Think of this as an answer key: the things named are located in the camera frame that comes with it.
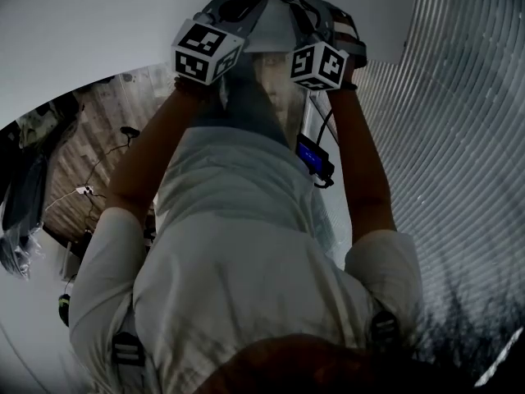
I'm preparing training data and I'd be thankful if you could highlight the clear plastic bag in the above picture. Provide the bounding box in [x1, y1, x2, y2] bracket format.
[0, 222, 44, 281]

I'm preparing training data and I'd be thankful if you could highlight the person's white shirt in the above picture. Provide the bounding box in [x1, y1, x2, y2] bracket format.
[68, 126, 424, 394]

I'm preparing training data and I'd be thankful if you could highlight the person's left forearm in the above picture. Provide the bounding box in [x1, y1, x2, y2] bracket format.
[107, 78, 208, 223]

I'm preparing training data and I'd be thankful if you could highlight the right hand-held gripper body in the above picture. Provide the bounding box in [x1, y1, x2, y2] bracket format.
[290, 14, 368, 93]

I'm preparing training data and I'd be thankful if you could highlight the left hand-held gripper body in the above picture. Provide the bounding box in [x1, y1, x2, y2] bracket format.
[171, 0, 247, 85]

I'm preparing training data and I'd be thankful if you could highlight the black device blue screen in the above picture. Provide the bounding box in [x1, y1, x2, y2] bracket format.
[295, 132, 336, 181]

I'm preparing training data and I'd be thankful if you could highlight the person's right hand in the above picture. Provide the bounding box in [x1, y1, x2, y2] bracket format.
[332, 10, 362, 45]

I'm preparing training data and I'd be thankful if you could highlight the black strap buckle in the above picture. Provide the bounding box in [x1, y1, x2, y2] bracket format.
[111, 331, 146, 369]
[370, 310, 401, 345]

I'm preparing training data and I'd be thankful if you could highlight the person's head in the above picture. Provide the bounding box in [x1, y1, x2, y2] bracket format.
[203, 333, 415, 394]

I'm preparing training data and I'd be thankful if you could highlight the person's right forearm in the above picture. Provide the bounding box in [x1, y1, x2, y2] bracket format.
[327, 66, 398, 244]

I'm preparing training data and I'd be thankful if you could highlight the black device cable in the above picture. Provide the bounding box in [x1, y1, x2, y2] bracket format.
[313, 107, 336, 189]

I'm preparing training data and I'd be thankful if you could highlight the green black hanging tag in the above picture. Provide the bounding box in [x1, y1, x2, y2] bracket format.
[57, 275, 72, 328]

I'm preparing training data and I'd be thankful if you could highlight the black floor cable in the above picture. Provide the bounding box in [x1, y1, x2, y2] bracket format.
[43, 126, 141, 221]

